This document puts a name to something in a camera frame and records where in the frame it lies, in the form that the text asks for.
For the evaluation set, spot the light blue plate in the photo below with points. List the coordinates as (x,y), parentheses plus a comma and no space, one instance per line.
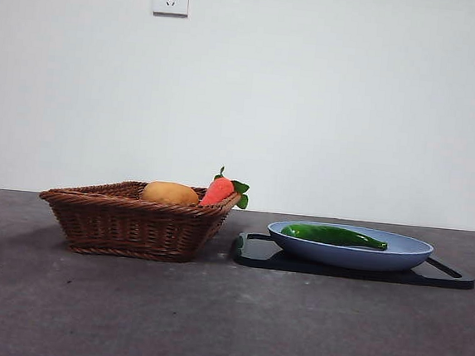
(339,255)

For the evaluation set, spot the dark green tray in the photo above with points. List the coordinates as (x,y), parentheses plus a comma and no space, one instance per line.
(337,272)

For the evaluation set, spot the orange toy carrot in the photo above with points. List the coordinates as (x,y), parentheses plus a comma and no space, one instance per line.
(217,191)

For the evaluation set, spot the brown wicker basket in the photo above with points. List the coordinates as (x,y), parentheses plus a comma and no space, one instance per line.
(133,231)

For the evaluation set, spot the green pepper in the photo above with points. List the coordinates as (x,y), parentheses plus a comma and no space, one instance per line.
(328,235)

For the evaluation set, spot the yellow-brown potato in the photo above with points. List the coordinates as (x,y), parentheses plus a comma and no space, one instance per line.
(169,193)

